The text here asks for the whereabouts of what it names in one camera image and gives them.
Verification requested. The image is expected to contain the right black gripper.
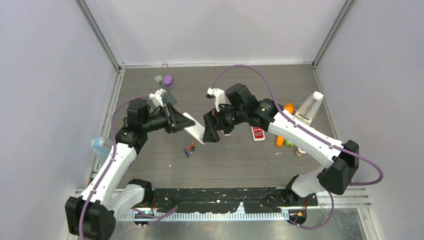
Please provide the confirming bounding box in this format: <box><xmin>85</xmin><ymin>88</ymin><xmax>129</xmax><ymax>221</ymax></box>
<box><xmin>202</xmin><ymin>101</ymin><xmax>246</xmax><ymax>143</ymax></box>

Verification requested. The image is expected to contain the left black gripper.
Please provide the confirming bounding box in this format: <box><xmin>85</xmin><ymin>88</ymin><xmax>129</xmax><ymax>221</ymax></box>
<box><xmin>142</xmin><ymin>102</ymin><xmax>195</xmax><ymax>134</ymax></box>

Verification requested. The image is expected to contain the white remote control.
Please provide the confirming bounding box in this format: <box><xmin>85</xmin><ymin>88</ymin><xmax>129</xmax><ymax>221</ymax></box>
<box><xmin>182</xmin><ymin>112</ymin><xmax>206</xmax><ymax>145</ymax></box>

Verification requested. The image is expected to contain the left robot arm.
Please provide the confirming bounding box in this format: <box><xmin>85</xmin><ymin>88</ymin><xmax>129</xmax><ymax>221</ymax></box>
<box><xmin>65</xmin><ymin>97</ymin><xmax>197</xmax><ymax>240</ymax></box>

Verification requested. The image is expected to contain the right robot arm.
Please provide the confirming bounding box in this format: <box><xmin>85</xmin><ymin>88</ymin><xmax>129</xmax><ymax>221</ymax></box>
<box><xmin>202</xmin><ymin>83</ymin><xmax>359</xmax><ymax>205</ymax></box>

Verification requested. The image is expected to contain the red and white remote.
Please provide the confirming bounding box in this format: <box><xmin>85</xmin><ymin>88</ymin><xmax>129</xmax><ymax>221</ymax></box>
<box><xmin>250</xmin><ymin>126</ymin><xmax>265</xmax><ymax>142</ymax></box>

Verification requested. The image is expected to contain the grey lego baseplate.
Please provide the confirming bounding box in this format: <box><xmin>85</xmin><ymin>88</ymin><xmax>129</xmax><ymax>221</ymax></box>
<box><xmin>159</xmin><ymin>88</ymin><xmax>178</xmax><ymax>105</ymax></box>

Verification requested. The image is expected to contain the purple battery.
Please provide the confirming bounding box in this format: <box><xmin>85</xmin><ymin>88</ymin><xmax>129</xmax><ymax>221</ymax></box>
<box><xmin>183</xmin><ymin>148</ymin><xmax>190</xmax><ymax>158</ymax></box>

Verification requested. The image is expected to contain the purple plastic cup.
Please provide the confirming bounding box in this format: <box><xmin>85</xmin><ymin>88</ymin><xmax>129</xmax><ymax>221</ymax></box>
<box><xmin>163</xmin><ymin>75</ymin><xmax>173</xmax><ymax>88</ymax></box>

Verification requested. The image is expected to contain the green owl toy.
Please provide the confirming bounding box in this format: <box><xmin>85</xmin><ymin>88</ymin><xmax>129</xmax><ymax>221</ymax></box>
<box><xmin>284</xmin><ymin>139</ymin><xmax>295</xmax><ymax>147</ymax></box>

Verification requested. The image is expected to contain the blue plastic bottle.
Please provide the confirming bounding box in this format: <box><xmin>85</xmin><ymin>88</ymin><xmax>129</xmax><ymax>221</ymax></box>
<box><xmin>91</xmin><ymin>136</ymin><xmax>113</xmax><ymax>165</ymax></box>

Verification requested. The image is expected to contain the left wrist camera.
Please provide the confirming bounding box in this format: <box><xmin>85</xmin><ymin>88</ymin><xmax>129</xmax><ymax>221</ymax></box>
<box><xmin>148</xmin><ymin>88</ymin><xmax>167</xmax><ymax>107</ymax></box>

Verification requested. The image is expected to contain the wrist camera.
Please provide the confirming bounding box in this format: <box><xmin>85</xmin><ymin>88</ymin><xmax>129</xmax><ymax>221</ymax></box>
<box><xmin>206</xmin><ymin>87</ymin><xmax>226</xmax><ymax>112</ymax></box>
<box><xmin>148</xmin><ymin>88</ymin><xmax>167</xmax><ymax>107</ymax></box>

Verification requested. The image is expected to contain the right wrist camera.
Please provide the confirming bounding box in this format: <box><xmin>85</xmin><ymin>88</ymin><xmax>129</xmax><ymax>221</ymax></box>
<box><xmin>206</xmin><ymin>87</ymin><xmax>226</xmax><ymax>112</ymax></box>

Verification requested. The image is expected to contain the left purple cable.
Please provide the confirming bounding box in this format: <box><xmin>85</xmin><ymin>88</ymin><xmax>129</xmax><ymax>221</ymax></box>
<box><xmin>78</xmin><ymin>96</ymin><xmax>152</xmax><ymax>240</ymax></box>

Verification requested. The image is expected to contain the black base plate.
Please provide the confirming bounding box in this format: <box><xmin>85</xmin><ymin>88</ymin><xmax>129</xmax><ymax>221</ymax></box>
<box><xmin>153</xmin><ymin>187</ymin><xmax>318</xmax><ymax>214</ymax></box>

